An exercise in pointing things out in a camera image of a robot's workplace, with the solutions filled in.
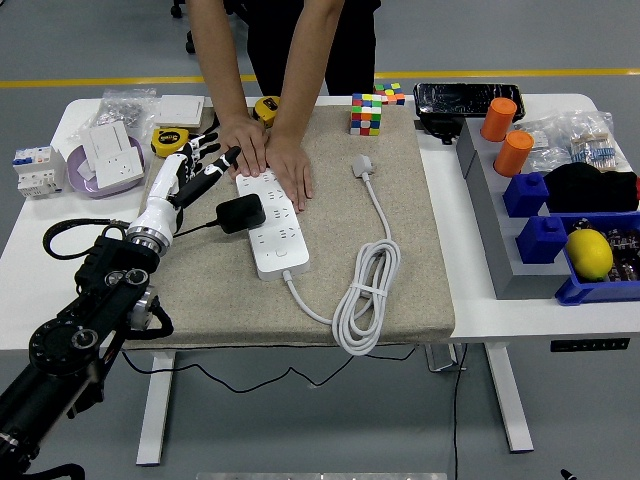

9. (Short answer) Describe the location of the black plastic tray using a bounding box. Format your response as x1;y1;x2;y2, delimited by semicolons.
413;82;527;124

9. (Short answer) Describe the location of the person's left hand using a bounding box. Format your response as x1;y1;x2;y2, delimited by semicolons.
263;132;315;215

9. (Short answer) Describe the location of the white blank switch plate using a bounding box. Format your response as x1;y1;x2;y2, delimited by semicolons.
80;122;135;171

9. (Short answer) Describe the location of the purple bowl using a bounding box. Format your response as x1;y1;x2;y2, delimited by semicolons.
66;135;147;200

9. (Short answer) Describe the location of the black table control panel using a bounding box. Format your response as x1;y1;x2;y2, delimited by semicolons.
549;337;631;353

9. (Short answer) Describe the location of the clear bag of small parts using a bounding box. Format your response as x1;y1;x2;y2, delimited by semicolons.
517;119;574;175

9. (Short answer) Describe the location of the clear bag of resistors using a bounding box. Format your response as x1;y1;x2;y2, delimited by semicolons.
559;109;632;174

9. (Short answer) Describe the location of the white wall socket plate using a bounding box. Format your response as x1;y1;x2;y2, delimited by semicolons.
93;147;146;190

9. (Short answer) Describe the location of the clear bag of screws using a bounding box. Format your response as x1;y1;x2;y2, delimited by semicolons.
89;88;159;130

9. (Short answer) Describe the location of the white table leg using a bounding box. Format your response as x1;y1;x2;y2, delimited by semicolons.
483;343;535;455
135;349;177;467

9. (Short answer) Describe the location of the white wall switch panel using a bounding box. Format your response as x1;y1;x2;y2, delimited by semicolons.
153;94;206;129

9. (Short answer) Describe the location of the large colourful puzzle cube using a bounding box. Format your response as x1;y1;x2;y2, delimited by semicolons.
349;92;384;136

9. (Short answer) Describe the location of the person's right hand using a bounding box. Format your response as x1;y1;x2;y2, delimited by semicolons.
217;114;270;179

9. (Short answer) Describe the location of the dark packet in bin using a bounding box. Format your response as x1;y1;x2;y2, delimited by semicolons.
602;227;640;284

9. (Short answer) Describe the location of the grey-brown mat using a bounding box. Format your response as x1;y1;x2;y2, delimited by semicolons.
115;104;457;350

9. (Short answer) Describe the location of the thin black adapter cord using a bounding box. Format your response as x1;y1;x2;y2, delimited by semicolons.
121;219;417;394

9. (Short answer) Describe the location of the orange cylinder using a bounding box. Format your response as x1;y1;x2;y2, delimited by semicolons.
480;97;519;143
493;130;535;179

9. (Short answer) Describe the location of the small colourful puzzle cube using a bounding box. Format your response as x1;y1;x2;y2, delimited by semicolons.
373;82;406;107

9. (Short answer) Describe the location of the black plug adapter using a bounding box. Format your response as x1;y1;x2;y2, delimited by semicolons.
215;193;267;235

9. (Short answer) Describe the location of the white power strip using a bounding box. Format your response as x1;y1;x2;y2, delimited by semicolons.
234;168;310;282

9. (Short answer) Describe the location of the grey stepped block holder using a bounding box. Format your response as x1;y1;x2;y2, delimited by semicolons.
455;118;574;301

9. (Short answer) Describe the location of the grey box under table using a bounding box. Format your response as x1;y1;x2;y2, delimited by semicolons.
424;343;460;373

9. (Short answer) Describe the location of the white power strip cord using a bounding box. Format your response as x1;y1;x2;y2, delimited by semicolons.
281;153;402;357

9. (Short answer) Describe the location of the blue storage bin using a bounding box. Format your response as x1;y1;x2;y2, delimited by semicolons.
554;210;640;306

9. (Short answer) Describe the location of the yellow tape measure with strap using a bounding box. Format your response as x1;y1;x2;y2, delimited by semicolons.
150;112;221;160

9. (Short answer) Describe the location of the yellow black tape measure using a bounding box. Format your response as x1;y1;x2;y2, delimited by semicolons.
253;94;282;129

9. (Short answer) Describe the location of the blue block with knob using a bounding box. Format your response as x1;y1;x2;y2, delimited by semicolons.
515;215;570;265
502;172;551;219

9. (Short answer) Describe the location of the black hanging cable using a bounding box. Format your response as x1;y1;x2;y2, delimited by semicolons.
451;343;469;480

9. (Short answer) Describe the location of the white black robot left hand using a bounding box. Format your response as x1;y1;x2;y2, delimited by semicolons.
128;132;243;246

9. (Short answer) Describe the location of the black office chair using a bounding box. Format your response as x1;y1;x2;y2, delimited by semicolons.
170;0;199;55

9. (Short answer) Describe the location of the person's body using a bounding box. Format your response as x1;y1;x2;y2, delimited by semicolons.
224;0;376;97

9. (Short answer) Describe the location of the white circuit breaker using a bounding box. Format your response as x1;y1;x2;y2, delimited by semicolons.
12;144;68;201

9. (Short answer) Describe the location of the black cloth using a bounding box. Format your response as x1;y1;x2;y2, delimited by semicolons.
543;162;640;215

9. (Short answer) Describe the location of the yellow lemon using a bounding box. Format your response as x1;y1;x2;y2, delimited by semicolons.
564;228;615;282

